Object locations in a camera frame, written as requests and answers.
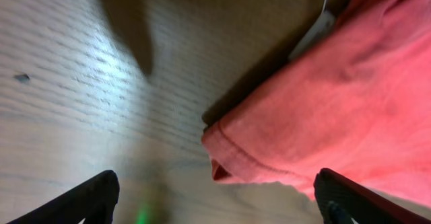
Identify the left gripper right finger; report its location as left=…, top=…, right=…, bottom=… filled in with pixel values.
left=314, top=168, right=430, bottom=224

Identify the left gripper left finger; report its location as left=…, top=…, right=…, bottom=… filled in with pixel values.
left=8, top=170, right=120, bottom=224

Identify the red t-shirt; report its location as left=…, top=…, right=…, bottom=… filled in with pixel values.
left=202, top=0, right=430, bottom=206

